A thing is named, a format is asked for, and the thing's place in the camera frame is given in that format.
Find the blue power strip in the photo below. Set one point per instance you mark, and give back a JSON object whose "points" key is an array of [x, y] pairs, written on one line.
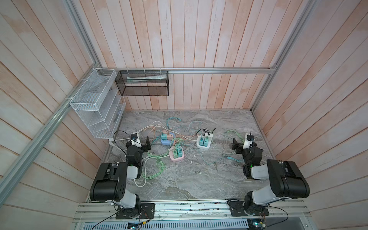
{"points": [[167, 137]]}

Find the pink power strip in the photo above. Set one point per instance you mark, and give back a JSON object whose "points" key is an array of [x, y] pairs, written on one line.
{"points": [[171, 155]]}

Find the light green charger plug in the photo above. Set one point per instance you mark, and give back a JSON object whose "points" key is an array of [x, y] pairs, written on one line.
{"points": [[175, 154]]}

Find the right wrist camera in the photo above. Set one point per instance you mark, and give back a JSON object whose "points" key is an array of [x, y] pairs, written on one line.
{"points": [[249, 141]]}

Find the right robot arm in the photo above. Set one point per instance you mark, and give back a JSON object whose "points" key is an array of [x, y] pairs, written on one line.
{"points": [[285, 179]]}

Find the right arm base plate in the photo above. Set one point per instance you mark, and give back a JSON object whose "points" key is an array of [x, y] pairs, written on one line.
{"points": [[246, 208]]}

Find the white wire mesh shelf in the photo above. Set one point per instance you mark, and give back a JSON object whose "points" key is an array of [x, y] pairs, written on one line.
{"points": [[99, 104]]}

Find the teal charger plug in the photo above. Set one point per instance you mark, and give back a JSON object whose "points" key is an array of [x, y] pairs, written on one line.
{"points": [[179, 150]]}

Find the black mesh basket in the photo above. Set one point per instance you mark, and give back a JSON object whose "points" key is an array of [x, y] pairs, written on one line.
{"points": [[143, 83]]}

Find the white power strip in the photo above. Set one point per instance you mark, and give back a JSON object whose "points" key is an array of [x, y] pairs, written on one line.
{"points": [[210, 141]]}

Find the aluminium frame rail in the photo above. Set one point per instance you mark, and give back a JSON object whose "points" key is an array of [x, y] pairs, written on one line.
{"points": [[222, 70]]}

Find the teal chargers on white strip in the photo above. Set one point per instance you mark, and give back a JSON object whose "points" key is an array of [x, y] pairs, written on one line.
{"points": [[204, 141]]}

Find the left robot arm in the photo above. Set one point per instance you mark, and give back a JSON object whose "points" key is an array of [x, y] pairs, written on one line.
{"points": [[110, 181]]}

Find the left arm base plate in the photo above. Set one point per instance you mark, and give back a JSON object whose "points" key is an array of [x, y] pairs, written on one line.
{"points": [[143, 211]]}

